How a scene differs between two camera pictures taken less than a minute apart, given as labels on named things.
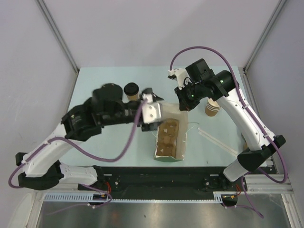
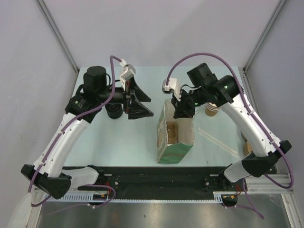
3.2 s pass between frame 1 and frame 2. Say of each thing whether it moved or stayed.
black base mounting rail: stayed
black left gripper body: moved
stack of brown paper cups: stayed
